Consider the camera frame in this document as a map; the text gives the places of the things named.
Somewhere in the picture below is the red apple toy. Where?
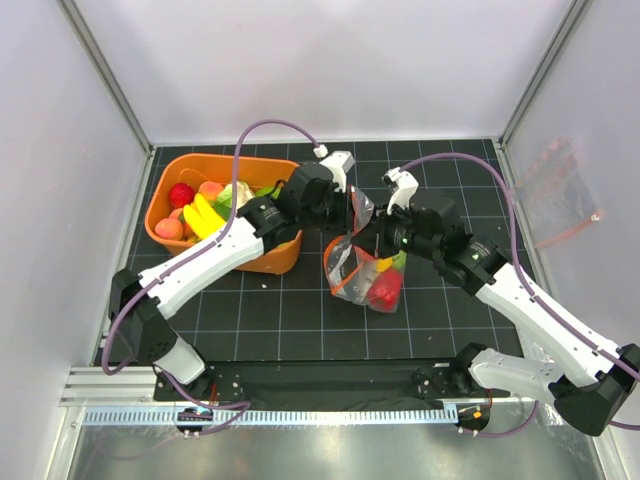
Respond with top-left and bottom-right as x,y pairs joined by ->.
168,183 -> 196,209

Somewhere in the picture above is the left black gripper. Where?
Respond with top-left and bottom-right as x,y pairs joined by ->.
299,182 -> 362,237

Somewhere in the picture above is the clear zip bag red zipper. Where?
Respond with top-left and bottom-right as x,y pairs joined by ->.
323,186 -> 385,313

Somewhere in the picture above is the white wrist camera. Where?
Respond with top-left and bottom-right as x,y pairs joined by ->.
313,144 -> 355,193
382,167 -> 419,215

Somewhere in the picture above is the light green round fruit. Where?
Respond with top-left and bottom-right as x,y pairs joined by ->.
392,251 -> 407,271

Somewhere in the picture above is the orange yellow mango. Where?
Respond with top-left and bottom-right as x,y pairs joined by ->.
375,257 -> 393,273

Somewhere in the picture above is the red bell pepper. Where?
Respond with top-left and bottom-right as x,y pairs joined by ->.
367,269 -> 403,313

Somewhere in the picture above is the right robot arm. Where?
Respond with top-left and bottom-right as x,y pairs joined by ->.
351,191 -> 639,436

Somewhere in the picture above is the yellow banana bunch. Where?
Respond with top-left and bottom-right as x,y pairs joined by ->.
183,193 -> 226,240

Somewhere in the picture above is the pink peach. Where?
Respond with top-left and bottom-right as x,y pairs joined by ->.
198,181 -> 224,202
154,217 -> 184,241

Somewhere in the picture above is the slotted cable duct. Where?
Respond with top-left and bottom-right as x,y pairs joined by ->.
82,405 -> 458,427

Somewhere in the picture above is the orange plastic basket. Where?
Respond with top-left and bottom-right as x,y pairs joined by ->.
144,153 -> 302,275

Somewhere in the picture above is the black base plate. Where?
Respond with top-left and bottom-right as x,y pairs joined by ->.
184,358 -> 510,412

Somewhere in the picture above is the black grid mat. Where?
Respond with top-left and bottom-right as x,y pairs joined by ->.
102,139 -> 546,362

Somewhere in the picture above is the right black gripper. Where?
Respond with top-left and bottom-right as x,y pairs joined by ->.
351,200 -> 440,261

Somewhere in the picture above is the white cauliflower toy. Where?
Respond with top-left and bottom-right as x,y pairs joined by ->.
215,181 -> 255,209

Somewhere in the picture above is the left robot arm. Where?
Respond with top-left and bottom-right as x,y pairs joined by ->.
102,151 -> 354,400

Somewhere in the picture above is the green starfruit toy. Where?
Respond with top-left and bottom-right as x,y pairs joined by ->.
255,186 -> 280,197

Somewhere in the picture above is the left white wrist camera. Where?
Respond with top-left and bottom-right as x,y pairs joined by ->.
313,144 -> 355,193

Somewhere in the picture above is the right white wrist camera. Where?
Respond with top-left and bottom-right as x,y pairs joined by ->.
382,167 -> 419,215

